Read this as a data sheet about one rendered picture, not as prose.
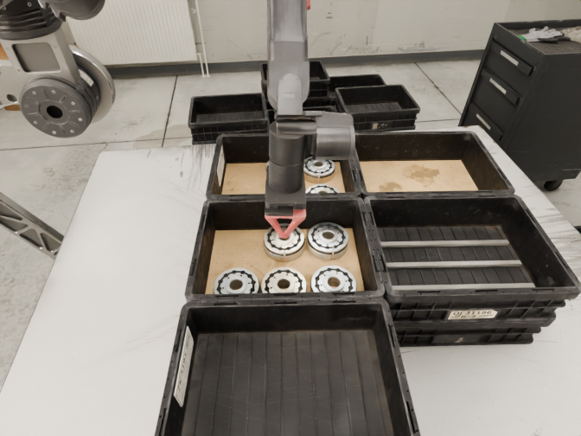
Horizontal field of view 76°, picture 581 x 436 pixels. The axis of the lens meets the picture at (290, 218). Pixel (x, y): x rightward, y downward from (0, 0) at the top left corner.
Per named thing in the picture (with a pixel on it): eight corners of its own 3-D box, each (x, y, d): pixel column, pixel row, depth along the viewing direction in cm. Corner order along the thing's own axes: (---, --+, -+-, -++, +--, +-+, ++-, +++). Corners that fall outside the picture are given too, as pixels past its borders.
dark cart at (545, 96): (475, 202, 231) (545, 54, 168) (444, 160, 263) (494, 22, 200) (565, 195, 236) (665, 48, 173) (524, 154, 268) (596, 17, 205)
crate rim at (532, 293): (385, 303, 75) (386, 296, 73) (360, 202, 96) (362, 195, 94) (581, 298, 75) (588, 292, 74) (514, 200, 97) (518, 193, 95)
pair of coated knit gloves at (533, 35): (526, 44, 186) (529, 38, 183) (507, 32, 199) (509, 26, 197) (573, 42, 188) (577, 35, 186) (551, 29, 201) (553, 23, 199)
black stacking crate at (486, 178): (357, 227, 103) (362, 196, 95) (343, 163, 124) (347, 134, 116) (499, 225, 104) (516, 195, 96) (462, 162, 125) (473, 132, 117)
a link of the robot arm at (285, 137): (268, 112, 57) (270, 132, 52) (313, 112, 57) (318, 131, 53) (268, 150, 61) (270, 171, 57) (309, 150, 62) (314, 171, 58)
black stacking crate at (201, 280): (194, 330, 81) (184, 301, 73) (212, 231, 102) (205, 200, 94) (376, 326, 82) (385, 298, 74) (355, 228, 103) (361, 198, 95)
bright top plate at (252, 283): (209, 305, 80) (209, 304, 80) (218, 268, 87) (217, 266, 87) (256, 307, 80) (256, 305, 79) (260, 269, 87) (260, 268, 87)
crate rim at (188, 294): (184, 307, 74) (182, 300, 72) (205, 205, 95) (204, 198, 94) (385, 303, 75) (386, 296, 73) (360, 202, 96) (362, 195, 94)
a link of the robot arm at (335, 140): (273, 84, 60) (277, 73, 51) (343, 85, 61) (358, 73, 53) (274, 159, 62) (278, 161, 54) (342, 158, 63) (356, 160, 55)
